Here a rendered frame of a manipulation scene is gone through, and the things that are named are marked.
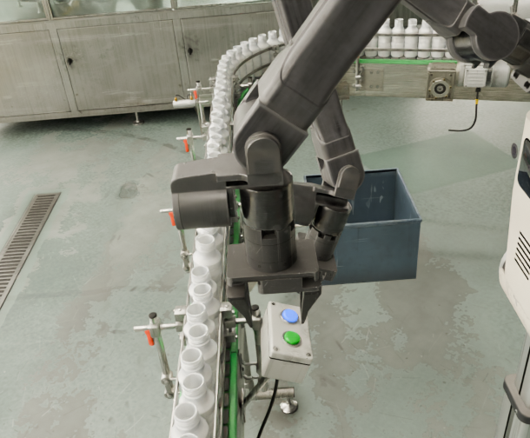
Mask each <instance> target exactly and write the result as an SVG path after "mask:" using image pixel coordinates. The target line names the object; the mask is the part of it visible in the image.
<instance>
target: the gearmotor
mask: <svg viewBox="0 0 530 438"><path fill-rule="evenodd" d="M483 65H484V63H480V65H479V66H478V67H477V68H476V69H472V64H471V63H462V62H459V61H457V64H456V63H443V62H432V63H429V65H428V66H427V89H426V101H449V102H452V101H453V98H454V86H455V85H458V87H460V86H464V87H475V88H476V89H475V91H476V92H477V94H476V99H475V118H474V123H473V125H472V126H471V127H470V128H468V129H449V130H448V131H454V132H462V131H467V130H470V129H471V128H472V127H473V126H474V125H475V123H476V120H477V109H478V102H479V99H478V98H479V92H480V90H481V88H485V87H498V88H506V87H507V86H508V84H509V79H510V74H511V68H510V67H509V66H508V65H507V63H506V62H504V61H503V60H498V61H497V62H496V63H495V65H494V66H493V67H492V68H490V69H484V68H483Z"/></svg>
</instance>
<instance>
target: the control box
mask: <svg viewBox="0 0 530 438"><path fill-rule="evenodd" d="M286 309H292V310H294V312H296V314H297V315H298V318H297V320H296V321H295V322H290V321H287V320H286V319H284V317H283V316H282V313H283V311H284V310H286ZM288 331H294V332H296V333H297V334H298V335H299V336H300V341H299V343H298V344H291V343H289V342H287V341H286V340H285V339H284V336H285V334H286V332H288ZM261 351H262V378H261V380H260V381H258V382H257V383H256V385H255V386H254V387H253V388H252V390H251V391H250V392H249V393H248V395H247V396H246V397H245V395H244V389H243V388H242V402H241V408H242V415H243V421H244V423H246V407H247V406H248V404H249V403H250V402H251V401H252V399H253V398H254V397H255V396H256V395H257V393H258V392H259V391H260V390H261V389H262V387H263V386H264V385H265V384H266V382H267V381H268V380H269V379H270V378H272V379H275V387H274V392H273V395H272V398H271V402H270V404H269V407H268V411H267V413H266V415H265V417H264V420H263V422H262V425H261V427H260V430H259V432H258V435H257V437H256V438H260V437H261V435H262V431H263V429H264V426H265V424H266V422H267V420H268V417H269V414H270V412H271V409H272V407H273V404H274V401H275V396H276V392H277V389H278V383H279V380H283V381H287V382H297V383H302V382H303V380H304V378H305V376H306V373H307V372H308V369H309V367H310V364H311V362H312V361H313V354H312V347H311V340H310V333H309V326H308V316H307V317H306V320H305V322H304V323H303V324H301V312H300V307H296V306H292V305H287V304H283V303H279V302H269V303H268V307H267V309H266V311H265V314H264V317H263V319H262V327H261Z"/></svg>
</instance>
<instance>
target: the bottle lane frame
mask: <svg viewBox="0 0 530 438"><path fill-rule="evenodd" d="M235 194H236V195H237V198H236V201H238V202H241V198H240V190H239V189H235ZM237 212H238V216H239V218H240V219H239V220H238V222H234V227H233V228H232V229H234V235H233V237H234V241H233V244H239V243H241V242H240V232H242V231H241V222H242V207H240V208H238V210H237ZM232 307H233V310H234V311H235V313H234V314H233V315H235V318H243V317H244V316H243V315H242V314H241V313H240V312H239V311H238V310H237V309H236V308H235V307H234V306H233V305H232ZM235 331H236V334H237V336H238V339H236V342H231V343H230V348H227V350H230V361H229V362H225V363H228V364H229V376H225V378H229V391H226V392H224V393H228V394H229V406H228V407H226V408H223V409H227V410H228V411H229V422H228V423H227V424H224V425H223V426H227V427H228V438H244V421H243V415H242V408H241V402H242V388H243V389H244V378H241V371H240V364H239V359H238V349H240V352H241V353H242V360H243V361H244V323H243V324H236V328H235Z"/></svg>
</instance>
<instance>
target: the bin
mask: <svg viewBox="0 0 530 438"><path fill-rule="evenodd" d="M364 171H365V177H364V181H363V183H362V185H361V186H360V187H359V188H358V189H357V191H356V193H355V197H354V200H348V202H349V203H350V204H351V206H352V210H351V212H350V214H349V217H348V220H347V222H346V224H345V227H344V229H343V231H342V233H341V237H340V239H339V242H338V243H337V245H336V248H335V251H334V256H335V263H336V267H337V272H336V275H335V278H334V280H333V281H332V282H331V281H326V280H324V281H322V282H321V285H322V286H326V285H337V284H349V283H360V282H382V281H393V280H405V279H416V272H417V262H418V252H419V241H420V231H421V222H422V218H421V215H420V213H419V211H418V209H417V207H416V205H415V203H414V200H413V198H412V196H411V194H410V192H409V190H408V188H407V185H406V183H405V181H404V179H403V177H402V175H401V172H400V170H399V168H392V169H370V170H364ZM303 178H304V182H305V183H315V184H320V185H321V184H322V177H321V174H315V175H304V176H303Z"/></svg>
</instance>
